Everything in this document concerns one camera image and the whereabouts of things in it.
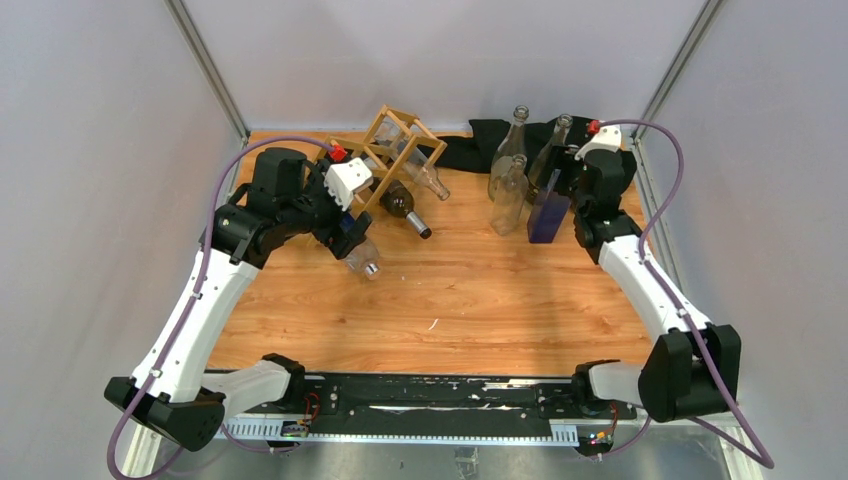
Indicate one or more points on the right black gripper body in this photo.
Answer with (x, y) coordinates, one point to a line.
(563, 158)

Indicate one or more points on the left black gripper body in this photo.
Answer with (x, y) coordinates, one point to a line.
(327, 214)

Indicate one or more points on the clear bottle white label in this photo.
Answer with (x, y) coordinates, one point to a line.
(560, 131)

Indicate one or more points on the clear bottle gold black label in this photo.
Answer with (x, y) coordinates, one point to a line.
(512, 144)

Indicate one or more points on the blue BLU labelled bottle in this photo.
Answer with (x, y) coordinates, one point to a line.
(548, 212)

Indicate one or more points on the clear square bottle silver cap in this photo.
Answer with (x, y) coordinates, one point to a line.
(510, 190)

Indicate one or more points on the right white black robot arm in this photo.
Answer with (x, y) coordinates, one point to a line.
(693, 367)

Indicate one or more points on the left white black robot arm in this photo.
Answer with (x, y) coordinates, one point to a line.
(170, 391)

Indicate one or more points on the blue bottle silver cap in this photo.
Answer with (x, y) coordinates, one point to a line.
(361, 254)

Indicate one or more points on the dark bottle grey cap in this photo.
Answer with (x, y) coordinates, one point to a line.
(398, 201)

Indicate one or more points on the wooden lattice wine rack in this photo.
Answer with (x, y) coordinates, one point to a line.
(377, 157)

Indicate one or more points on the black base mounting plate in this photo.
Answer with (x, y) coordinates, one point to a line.
(437, 404)

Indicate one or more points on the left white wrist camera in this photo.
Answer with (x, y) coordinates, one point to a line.
(345, 180)

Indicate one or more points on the aluminium frame rails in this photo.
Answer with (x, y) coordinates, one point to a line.
(464, 434)

